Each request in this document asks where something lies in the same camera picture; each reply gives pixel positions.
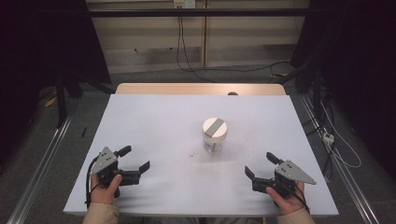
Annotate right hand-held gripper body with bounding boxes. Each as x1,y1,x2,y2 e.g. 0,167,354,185
251,160,317,199

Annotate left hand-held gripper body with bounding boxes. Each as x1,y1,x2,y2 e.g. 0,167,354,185
90,147,142,188

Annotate clear plastic jar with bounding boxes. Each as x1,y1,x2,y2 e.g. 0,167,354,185
202,133,226,153

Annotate person's right hand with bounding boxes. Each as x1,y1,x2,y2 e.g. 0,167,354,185
265,182,307,217

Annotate person's left hand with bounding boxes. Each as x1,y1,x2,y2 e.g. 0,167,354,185
90,175,123,205

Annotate white table mat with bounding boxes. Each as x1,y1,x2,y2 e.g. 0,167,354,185
63,93,340,217

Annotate white power strip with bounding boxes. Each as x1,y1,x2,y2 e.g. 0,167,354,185
322,132,335,146

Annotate black metal stand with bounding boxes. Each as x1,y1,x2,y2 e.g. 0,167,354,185
53,66,117,129

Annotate yellow floor tape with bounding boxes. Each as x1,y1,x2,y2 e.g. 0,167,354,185
44,95,59,108

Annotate wooden table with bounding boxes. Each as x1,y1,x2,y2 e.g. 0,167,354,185
115,82,287,96

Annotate black curtain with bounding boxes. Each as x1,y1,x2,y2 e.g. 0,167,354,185
0,0,112,162
290,0,396,180

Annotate left hand-held gripper cable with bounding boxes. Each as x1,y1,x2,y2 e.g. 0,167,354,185
85,155,101,209

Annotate hand-held gripper cable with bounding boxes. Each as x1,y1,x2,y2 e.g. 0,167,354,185
292,188,311,215
85,155,101,209

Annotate right hand-held gripper cable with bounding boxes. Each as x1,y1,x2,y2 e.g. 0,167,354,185
292,188,311,215

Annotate metal floor rail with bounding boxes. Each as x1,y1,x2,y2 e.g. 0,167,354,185
298,94,381,224
6,113,76,224

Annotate white floor cable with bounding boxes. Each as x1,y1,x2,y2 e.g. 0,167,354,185
319,102,362,170

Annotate black hanging wall cable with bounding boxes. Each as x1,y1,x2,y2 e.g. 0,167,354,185
176,15,219,84

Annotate white wall outlet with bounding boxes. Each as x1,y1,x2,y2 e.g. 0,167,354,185
173,0,197,9

